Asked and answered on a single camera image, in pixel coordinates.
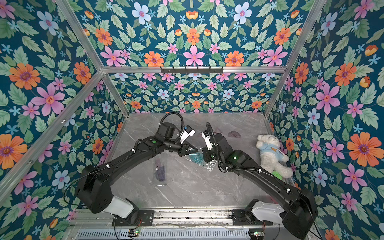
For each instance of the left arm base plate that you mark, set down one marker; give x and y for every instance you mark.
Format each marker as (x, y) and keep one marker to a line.
(138, 218)

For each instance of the teal ruler set pouch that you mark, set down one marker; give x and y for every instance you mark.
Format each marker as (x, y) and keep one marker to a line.
(198, 159)

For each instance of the white teddy bear blue shirt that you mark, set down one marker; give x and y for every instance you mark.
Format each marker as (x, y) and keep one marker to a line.
(272, 157)

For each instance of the black hook rail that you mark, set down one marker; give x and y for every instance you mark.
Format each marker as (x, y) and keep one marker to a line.
(192, 70)

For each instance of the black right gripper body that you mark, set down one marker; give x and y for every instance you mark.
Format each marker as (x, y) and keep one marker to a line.
(207, 153)

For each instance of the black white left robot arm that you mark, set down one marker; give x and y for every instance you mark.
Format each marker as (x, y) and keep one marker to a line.
(97, 186)

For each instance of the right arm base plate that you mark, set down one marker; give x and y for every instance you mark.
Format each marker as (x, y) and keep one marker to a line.
(243, 218)

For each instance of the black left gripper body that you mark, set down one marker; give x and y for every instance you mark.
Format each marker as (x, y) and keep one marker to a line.
(173, 146)

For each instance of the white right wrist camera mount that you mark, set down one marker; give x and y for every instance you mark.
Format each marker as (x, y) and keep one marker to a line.
(207, 138)

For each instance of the purple protractor ruler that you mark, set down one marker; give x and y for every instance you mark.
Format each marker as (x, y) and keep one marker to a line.
(234, 134)

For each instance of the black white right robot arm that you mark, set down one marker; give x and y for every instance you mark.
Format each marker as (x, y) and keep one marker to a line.
(295, 209)

